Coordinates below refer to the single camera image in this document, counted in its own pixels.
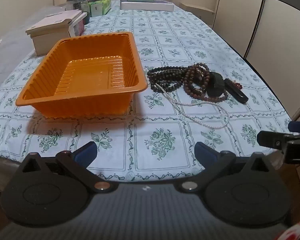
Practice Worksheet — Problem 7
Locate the pink booklet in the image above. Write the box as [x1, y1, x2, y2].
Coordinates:
[35, 10, 83, 27]

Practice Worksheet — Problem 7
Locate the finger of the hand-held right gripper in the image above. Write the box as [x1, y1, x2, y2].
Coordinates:
[289, 121, 300, 135]
[257, 131, 290, 150]

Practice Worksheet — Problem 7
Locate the beige lidded box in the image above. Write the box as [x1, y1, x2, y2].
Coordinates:
[26, 17, 73, 56]

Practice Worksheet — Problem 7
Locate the beige cardboard box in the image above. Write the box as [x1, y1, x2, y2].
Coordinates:
[182, 2, 217, 15]

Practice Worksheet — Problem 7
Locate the cream wardrobe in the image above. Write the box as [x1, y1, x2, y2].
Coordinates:
[212, 0, 300, 122]

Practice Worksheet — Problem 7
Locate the orange plastic tray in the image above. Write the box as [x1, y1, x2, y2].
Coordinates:
[15, 32, 148, 118]

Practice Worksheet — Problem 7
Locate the long white box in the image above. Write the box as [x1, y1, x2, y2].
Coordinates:
[121, 1, 175, 12]

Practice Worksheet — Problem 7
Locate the dark bead necklace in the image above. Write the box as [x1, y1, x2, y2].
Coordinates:
[147, 66, 188, 93]

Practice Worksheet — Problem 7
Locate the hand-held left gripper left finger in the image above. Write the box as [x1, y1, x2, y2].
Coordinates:
[22, 141, 115, 193]

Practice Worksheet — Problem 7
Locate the green floral tablecloth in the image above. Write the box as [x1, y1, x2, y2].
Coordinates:
[0, 0, 293, 183]

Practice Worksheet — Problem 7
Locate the green tissue pack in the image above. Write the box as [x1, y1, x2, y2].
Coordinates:
[88, 0, 112, 17]

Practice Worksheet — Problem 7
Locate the white box with pink side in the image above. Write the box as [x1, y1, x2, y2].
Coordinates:
[69, 12, 88, 37]

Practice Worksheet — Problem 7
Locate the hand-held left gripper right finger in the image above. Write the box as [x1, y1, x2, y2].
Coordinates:
[176, 142, 274, 193]

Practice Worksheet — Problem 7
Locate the white pearl necklace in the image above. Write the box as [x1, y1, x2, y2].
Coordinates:
[156, 82, 231, 130]

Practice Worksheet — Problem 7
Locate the black fabric strap watch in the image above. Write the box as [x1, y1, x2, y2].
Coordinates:
[207, 72, 226, 97]

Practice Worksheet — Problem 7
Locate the brown wooden bead necklace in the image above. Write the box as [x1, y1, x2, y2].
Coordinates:
[182, 62, 228, 103]

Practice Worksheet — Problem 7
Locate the black smart band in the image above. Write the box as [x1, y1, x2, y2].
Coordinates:
[224, 78, 249, 104]

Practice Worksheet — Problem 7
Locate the red patterned white cloth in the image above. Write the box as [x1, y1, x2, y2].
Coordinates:
[277, 219, 300, 240]

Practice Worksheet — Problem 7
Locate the glass jar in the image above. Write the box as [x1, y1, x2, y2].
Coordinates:
[66, 0, 90, 18]

